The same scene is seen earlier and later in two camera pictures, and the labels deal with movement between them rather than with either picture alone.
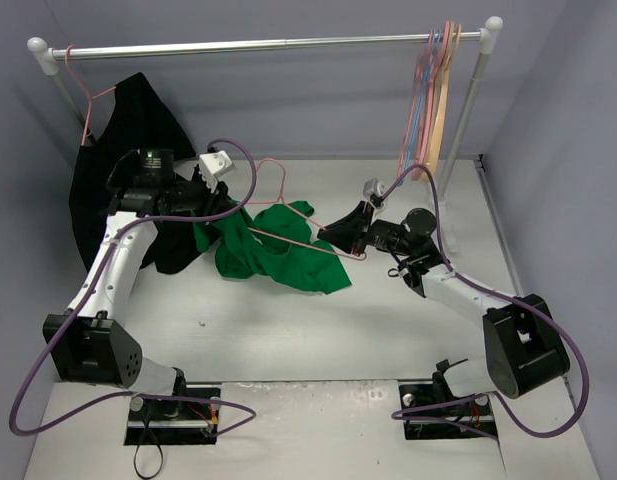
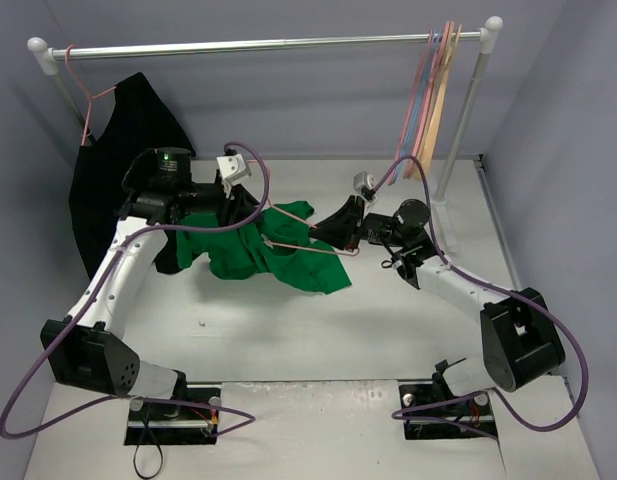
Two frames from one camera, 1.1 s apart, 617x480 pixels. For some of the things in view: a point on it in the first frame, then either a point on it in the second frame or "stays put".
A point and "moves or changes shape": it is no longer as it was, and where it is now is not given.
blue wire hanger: x=433 y=48 stays put
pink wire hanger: x=85 y=93 stays put
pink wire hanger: x=283 y=203 -> x=302 y=248
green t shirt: x=276 y=242 moves or changes shape
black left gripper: x=214 y=195 -> x=230 y=203
